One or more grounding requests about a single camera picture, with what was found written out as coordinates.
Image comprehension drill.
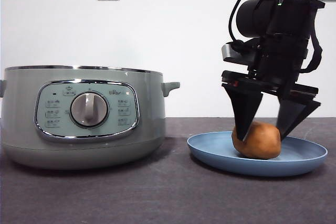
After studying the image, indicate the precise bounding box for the black cable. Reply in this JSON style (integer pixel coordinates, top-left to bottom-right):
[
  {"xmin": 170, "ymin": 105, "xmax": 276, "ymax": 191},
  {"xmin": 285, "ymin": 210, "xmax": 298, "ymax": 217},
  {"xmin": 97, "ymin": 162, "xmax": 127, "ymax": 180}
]
[
  {"xmin": 228, "ymin": 0, "xmax": 261, "ymax": 51},
  {"xmin": 301, "ymin": 31, "xmax": 323, "ymax": 74}
]

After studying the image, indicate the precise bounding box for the pale green electric steamer pot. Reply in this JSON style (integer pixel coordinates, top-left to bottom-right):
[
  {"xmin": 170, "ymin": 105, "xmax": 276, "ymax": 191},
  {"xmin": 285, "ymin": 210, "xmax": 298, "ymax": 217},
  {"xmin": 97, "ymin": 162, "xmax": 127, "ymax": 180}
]
[{"xmin": 0, "ymin": 65, "xmax": 181, "ymax": 170}]

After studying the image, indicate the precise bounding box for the brown potato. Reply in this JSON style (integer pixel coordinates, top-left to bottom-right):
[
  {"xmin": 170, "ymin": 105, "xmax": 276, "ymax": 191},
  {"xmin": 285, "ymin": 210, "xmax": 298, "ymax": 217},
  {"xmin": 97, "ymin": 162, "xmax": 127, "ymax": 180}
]
[{"xmin": 231, "ymin": 121, "xmax": 282, "ymax": 160}]

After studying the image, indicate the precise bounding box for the blue round plate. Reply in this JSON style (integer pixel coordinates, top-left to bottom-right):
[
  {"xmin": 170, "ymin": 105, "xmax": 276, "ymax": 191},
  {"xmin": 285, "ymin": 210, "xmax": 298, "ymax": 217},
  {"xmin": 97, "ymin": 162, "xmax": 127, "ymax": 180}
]
[{"xmin": 186, "ymin": 131, "xmax": 328, "ymax": 177}]

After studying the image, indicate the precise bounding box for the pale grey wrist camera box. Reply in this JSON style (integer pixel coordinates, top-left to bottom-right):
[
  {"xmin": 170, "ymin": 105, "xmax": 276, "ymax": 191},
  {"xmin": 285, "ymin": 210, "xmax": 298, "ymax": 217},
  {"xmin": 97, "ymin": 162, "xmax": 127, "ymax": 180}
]
[{"xmin": 221, "ymin": 41, "xmax": 264, "ymax": 67}]

